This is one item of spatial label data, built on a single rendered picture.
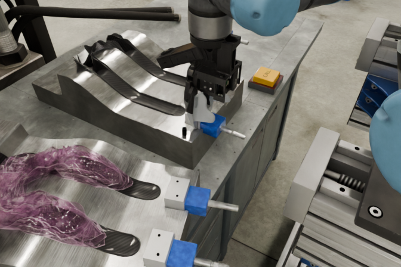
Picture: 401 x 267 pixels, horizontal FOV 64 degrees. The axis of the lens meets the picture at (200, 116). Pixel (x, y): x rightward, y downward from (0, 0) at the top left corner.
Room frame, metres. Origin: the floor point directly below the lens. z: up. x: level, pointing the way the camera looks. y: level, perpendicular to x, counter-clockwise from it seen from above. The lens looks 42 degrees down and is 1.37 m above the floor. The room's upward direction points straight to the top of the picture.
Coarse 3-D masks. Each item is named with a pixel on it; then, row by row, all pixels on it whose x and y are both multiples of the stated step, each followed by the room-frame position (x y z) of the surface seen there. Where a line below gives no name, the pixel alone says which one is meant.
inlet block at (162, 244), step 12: (156, 240) 0.25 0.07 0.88; (168, 240) 0.25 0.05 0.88; (180, 240) 0.26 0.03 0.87; (144, 252) 0.23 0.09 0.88; (156, 252) 0.23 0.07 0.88; (168, 252) 0.23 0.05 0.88; (180, 252) 0.24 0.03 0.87; (192, 252) 0.24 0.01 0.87; (144, 264) 0.22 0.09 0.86; (156, 264) 0.22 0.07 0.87; (168, 264) 0.22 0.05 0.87; (180, 264) 0.22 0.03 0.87; (192, 264) 0.22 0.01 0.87; (204, 264) 0.22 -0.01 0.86; (216, 264) 0.22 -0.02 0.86
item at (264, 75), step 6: (258, 72) 0.78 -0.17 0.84; (264, 72) 0.78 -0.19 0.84; (270, 72) 0.78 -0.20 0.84; (276, 72) 0.78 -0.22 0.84; (258, 78) 0.76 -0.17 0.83; (264, 78) 0.75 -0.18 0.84; (270, 78) 0.75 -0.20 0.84; (276, 78) 0.76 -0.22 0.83; (264, 84) 0.75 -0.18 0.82; (270, 84) 0.74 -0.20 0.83
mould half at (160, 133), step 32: (128, 32) 0.84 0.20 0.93; (64, 64) 0.79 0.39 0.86; (128, 64) 0.71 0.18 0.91; (64, 96) 0.64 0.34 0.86; (96, 96) 0.58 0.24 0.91; (160, 96) 0.61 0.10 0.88; (128, 128) 0.54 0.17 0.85; (160, 128) 0.50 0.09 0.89; (192, 128) 0.50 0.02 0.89; (192, 160) 0.45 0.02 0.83
